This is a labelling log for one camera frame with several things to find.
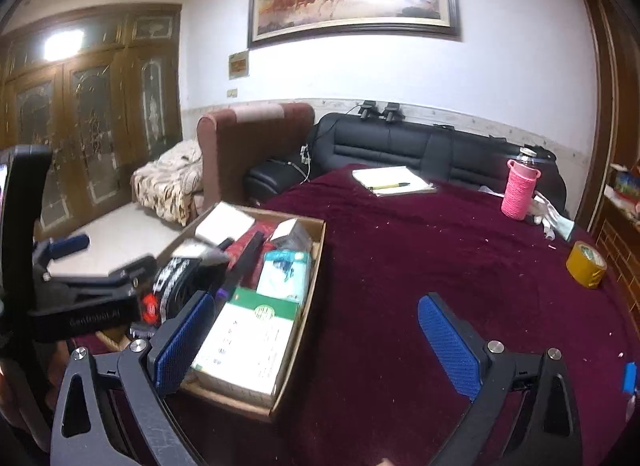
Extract black snack packet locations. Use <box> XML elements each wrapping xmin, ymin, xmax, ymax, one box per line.
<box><xmin>145</xmin><ymin>240</ymin><xmax>231</xmax><ymax>331</ymax></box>

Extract white notepad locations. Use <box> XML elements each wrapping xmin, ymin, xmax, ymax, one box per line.
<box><xmin>352</xmin><ymin>166</ymin><xmax>437</xmax><ymax>197</ymax></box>

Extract black leather sofa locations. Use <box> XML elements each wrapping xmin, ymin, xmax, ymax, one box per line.
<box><xmin>244</xmin><ymin>112</ymin><xmax>568</xmax><ymax>211</ymax></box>

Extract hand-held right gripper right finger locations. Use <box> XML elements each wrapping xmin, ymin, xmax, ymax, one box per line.
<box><xmin>417</xmin><ymin>293</ymin><xmax>583</xmax><ymax>466</ymax></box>

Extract black bag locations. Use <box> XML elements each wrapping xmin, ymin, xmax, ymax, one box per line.
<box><xmin>244</xmin><ymin>160</ymin><xmax>288</xmax><ymax>197</ymax></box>

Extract white green medicine box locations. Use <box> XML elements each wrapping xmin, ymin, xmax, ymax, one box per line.
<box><xmin>191</xmin><ymin>287</ymin><xmax>303</xmax><ymax>409</ymax></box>

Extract brown armchair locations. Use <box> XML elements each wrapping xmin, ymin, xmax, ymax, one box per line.
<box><xmin>196</xmin><ymin>102</ymin><xmax>316</xmax><ymax>214</ymax></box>

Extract wooden glass door wardrobe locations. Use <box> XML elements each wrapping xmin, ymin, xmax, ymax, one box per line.
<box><xmin>0</xmin><ymin>3</ymin><xmax>183</xmax><ymax>241</ymax></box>

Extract red packet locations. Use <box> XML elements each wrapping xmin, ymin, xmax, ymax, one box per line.
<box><xmin>231</xmin><ymin>232</ymin><xmax>275</xmax><ymax>289</ymax></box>

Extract maroon table cloth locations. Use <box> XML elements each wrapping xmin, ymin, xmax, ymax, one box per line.
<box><xmin>75</xmin><ymin>163</ymin><xmax>640</xmax><ymax>466</ymax></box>

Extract patterned beige blanket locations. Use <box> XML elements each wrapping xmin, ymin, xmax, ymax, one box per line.
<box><xmin>131</xmin><ymin>140</ymin><xmax>205</xmax><ymax>227</ymax></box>

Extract cardboard box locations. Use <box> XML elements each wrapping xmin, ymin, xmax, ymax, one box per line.
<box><xmin>155</xmin><ymin>203</ymin><xmax>327</xmax><ymax>422</ymax></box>

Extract small wooden wall frame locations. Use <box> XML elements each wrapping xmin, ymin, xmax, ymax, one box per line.
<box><xmin>228</xmin><ymin>50</ymin><xmax>250</xmax><ymax>79</ymax></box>

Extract wooden display cabinet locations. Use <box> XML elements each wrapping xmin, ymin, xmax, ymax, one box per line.
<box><xmin>570</xmin><ymin>0</ymin><xmax>640</xmax><ymax>317</ymax></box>

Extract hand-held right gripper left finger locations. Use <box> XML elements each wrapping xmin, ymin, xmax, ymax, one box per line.
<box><xmin>50</xmin><ymin>290</ymin><xmax>216</xmax><ymax>466</ymax></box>

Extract small grey box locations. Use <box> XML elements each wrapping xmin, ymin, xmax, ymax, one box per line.
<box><xmin>270</xmin><ymin>218</ymin><xmax>313</xmax><ymax>253</ymax></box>

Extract yellow tape roll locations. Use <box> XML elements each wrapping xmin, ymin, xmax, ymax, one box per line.
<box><xmin>566</xmin><ymin>241</ymin><xmax>608</xmax><ymax>289</ymax></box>

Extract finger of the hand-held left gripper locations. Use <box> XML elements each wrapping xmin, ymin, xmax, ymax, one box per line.
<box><xmin>32</xmin><ymin>234</ymin><xmax>91</xmax><ymax>279</ymax></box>
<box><xmin>50</xmin><ymin>255</ymin><xmax>171</xmax><ymax>297</ymax></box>

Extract pale green face mask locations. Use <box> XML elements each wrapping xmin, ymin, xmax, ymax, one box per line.
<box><xmin>547</xmin><ymin>218</ymin><xmax>576</xmax><ymax>241</ymax></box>

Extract black marker purple cap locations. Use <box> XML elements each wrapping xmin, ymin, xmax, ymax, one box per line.
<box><xmin>216</xmin><ymin>231</ymin><xmax>266</xmax><ymax>304</ymax></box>

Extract clutter of shelf items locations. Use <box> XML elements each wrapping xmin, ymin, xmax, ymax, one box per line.
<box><xmin>607</xmin><ymin>163</ymin><xmax>640</xmax><ymax>227</ymax></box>

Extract teal white packet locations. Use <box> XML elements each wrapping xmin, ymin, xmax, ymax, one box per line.
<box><xmin>256</xmin><ymin>249</ymin><xmax>313</xmax><ymax>304</ymax></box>

